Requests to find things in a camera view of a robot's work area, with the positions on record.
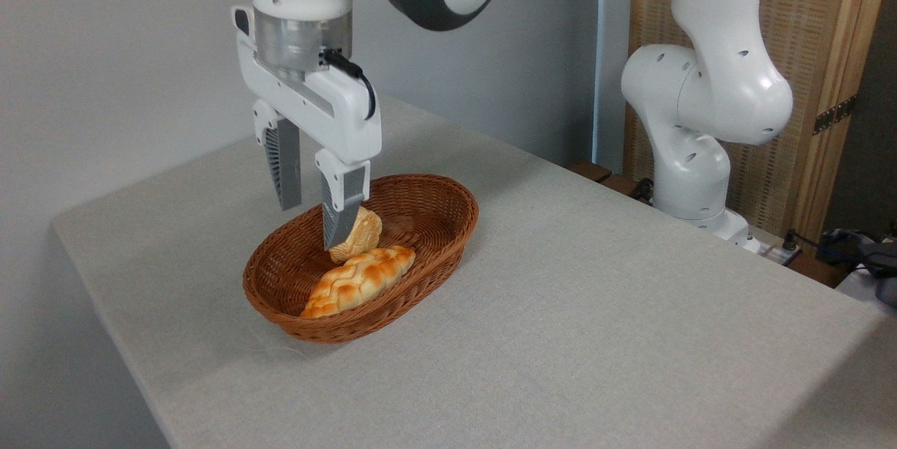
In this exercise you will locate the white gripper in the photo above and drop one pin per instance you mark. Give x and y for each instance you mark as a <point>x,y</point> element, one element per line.
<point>329,109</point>

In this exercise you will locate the round orange bread bun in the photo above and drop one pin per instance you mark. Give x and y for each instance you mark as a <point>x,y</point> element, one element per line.
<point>366,232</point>

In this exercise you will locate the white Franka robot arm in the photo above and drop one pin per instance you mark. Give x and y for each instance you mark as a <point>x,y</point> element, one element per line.
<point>722,85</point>

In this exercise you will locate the long braided bread loaf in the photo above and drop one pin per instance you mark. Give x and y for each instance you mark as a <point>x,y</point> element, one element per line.
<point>350,284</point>

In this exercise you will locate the brown wicker oval basket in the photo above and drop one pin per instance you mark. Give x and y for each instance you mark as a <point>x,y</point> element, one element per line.
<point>427,218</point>

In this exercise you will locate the beige tablecloth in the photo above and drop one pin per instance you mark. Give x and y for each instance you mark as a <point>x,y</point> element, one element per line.
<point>596,330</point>

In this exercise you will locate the white power strip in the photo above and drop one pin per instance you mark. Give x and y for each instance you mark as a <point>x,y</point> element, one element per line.
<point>778,254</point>

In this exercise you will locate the wooden woven folding screen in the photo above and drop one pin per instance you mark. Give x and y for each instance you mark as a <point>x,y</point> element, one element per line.
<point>806,29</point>

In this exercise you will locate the dark metal screen hinge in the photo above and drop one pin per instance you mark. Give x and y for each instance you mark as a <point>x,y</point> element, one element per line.
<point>834,115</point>

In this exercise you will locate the dark grey bundled bag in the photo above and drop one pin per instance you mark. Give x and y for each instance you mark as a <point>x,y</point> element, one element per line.
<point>879,263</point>

